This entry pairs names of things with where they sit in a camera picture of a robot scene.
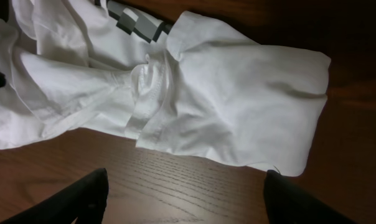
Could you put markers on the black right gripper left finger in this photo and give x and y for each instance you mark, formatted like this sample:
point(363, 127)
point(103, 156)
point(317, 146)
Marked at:
point(84, 201)

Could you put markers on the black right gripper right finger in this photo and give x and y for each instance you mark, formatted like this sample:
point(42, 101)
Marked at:
point(287, 203)

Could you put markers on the white t-shirt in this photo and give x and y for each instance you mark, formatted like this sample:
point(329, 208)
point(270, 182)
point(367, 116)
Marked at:
point(194, 88)

